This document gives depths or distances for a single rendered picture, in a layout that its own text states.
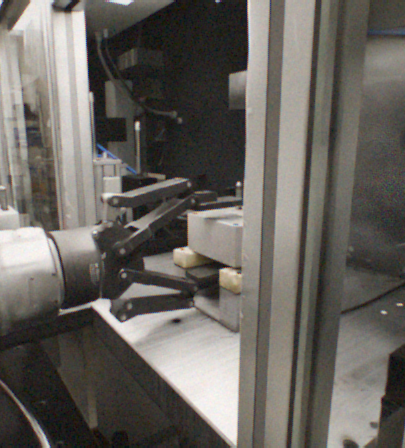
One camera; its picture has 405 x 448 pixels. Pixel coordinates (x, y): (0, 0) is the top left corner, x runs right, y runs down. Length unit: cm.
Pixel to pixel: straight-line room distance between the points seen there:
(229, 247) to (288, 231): 23
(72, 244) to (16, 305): 7
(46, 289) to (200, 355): 16
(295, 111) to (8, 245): 25
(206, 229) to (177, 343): 14
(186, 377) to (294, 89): 26
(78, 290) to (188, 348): 13
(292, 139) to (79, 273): 22
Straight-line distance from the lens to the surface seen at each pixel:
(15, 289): 33
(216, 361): 38
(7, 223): 63
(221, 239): 43
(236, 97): 50
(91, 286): 35
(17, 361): 88
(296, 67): 19
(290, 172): 19
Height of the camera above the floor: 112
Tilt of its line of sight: 13 degrees down
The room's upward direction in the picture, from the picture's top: straight up
